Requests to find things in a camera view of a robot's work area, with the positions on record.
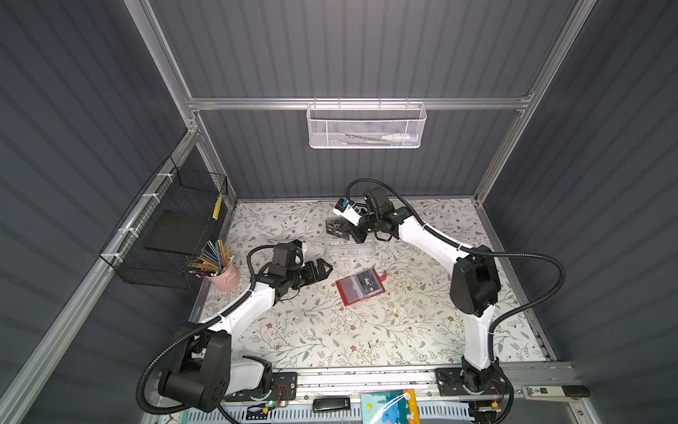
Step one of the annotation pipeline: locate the black vip card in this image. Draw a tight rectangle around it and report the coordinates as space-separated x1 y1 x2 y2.
357 270 383 298
325 218 351 240

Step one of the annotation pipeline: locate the red leather card holder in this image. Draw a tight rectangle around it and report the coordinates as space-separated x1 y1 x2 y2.
335 268 388 307

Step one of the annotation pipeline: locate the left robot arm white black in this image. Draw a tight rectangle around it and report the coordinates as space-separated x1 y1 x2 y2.
154 240 333 415

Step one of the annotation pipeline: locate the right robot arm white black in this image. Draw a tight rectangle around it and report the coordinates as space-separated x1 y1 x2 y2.
333 187 501 371

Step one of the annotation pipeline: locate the clear acrylic organizer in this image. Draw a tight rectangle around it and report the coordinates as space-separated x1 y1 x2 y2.
321 229 377 260

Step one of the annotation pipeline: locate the pink pencil cup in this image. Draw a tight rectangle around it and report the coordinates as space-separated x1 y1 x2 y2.
208 263 240 293

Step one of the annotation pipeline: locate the bundle of coloured pencils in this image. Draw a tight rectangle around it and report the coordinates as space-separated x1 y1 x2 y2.
186 240 232 277

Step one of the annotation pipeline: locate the white marker in basket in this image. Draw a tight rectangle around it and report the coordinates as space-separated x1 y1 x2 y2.
344 132 420 147

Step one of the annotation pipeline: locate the yellow marker in basket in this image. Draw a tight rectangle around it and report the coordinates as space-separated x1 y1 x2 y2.
212 194 224 221

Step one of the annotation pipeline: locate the black notebook in basket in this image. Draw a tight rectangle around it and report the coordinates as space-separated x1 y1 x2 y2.
144 210 213 254

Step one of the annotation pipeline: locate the small black device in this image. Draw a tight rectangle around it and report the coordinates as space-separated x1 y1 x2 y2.
312 397 351 413

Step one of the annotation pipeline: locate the colourful picture book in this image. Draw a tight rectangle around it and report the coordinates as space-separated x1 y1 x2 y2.
360 390 420 424

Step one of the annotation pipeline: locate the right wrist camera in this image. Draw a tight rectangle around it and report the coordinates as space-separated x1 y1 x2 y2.
332 198 368 226

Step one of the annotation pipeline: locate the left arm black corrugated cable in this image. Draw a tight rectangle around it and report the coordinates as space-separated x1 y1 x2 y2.
135 243 282 424

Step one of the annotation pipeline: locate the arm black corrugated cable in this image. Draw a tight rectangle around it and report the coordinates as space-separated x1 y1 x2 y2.
345 177 567 367
135 243 282 424

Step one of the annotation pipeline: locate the white mesh wall basket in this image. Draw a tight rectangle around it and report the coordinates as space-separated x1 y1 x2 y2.
305 100 427 149

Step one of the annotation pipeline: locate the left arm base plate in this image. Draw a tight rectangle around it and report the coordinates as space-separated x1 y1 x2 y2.
224 372 298 402

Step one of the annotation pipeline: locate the black wire wall basket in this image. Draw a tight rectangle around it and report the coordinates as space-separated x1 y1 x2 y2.
100 159 230 289

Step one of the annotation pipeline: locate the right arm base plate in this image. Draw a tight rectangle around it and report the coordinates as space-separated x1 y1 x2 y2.
434 367 512 396

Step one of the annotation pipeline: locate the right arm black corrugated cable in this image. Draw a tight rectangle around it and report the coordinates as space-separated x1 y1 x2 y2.
345 177 567 367

